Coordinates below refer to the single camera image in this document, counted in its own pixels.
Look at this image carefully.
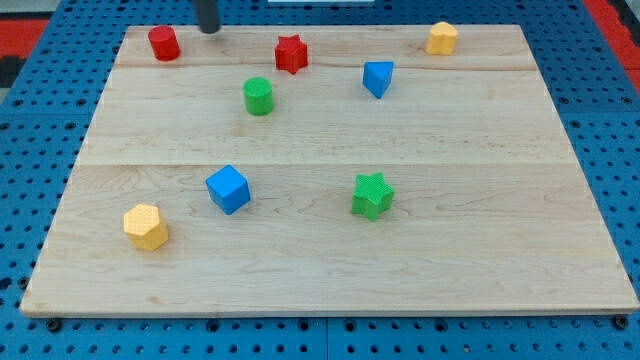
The green star block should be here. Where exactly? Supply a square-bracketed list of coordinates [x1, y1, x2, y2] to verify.
[351, 172, 395, 222]

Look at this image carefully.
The green cylinder block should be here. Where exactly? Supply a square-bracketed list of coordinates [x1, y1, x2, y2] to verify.
[243, 77, 274, 116]

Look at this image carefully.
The blue cube block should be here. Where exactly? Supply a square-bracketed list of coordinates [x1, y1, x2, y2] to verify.
[205, 165, 251, 215]

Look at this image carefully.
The yellow hexagon block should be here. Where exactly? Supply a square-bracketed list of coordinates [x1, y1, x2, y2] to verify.
[123, 204, 169, 251]

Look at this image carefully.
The red star block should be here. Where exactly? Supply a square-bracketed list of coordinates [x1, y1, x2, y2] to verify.
[274, 34, 309, 75]

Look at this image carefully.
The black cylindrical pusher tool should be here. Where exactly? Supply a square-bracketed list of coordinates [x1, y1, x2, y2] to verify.
[193, 0, 221, 34]

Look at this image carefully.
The wooden board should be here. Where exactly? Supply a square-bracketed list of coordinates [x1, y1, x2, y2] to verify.
[20, 25, 639, 318]

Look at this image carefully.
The yellow heart block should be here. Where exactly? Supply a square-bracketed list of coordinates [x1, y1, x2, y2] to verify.
[425, 22, 459, 56]

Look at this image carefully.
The blue triangle block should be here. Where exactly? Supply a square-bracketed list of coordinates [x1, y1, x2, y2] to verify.
[362, 61, 394, 99]

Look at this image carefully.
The red cylinder block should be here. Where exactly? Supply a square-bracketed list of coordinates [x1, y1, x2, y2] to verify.
[147, 25, 181, 61]

